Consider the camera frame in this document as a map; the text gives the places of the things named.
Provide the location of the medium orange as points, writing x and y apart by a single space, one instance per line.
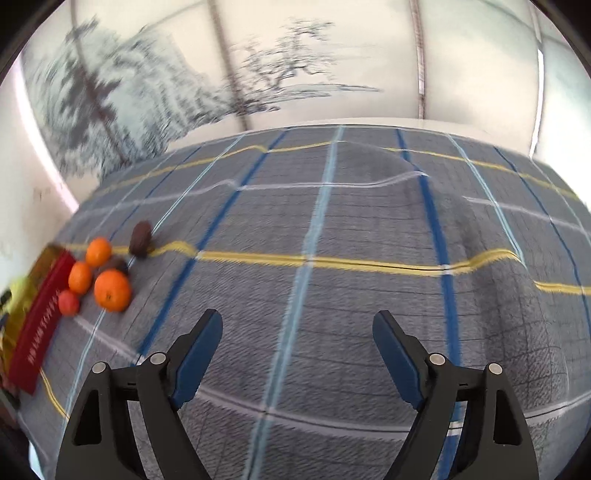
99 252
80 278

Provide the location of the red candy tin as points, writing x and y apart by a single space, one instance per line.
41 318

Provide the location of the large yellow-green round fruit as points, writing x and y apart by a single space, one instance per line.
14 290

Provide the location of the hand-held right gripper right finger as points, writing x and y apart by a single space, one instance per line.
397 360

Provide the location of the grey plaid blanket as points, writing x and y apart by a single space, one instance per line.
346 230

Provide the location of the small red-orange fruit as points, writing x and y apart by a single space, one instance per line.
69 302

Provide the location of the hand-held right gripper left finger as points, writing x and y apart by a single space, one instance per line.
198 360

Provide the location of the large orange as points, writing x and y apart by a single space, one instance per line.
112 290

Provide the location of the dark brown round fruit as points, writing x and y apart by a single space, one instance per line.
141 239
121 265

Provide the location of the ink landscape wall painting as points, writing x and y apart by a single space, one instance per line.
161 92

